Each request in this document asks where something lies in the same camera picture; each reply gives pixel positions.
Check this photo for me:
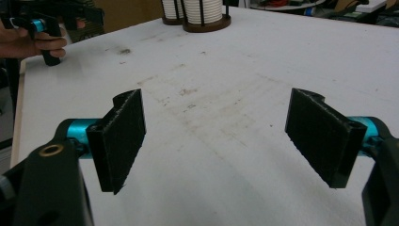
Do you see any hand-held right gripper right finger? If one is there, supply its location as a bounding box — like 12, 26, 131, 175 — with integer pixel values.
284, 88, 368, 189

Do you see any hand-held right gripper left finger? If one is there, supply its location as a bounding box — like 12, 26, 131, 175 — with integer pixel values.
86, 88, 147, 196

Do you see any stack of white cups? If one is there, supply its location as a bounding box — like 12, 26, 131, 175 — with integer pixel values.
161, 0, 184, 20
183, 0, 224, 25

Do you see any black wire cup holder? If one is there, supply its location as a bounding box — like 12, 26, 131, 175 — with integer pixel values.
180, 0, 232, 34

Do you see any wooden table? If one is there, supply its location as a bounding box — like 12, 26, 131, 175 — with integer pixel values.
9, 59, 26, 169

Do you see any white foam board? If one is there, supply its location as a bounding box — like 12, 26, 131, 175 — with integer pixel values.
17, 6, 399, 226

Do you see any red cable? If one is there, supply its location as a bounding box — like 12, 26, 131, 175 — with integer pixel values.
260, 0, 290, 8

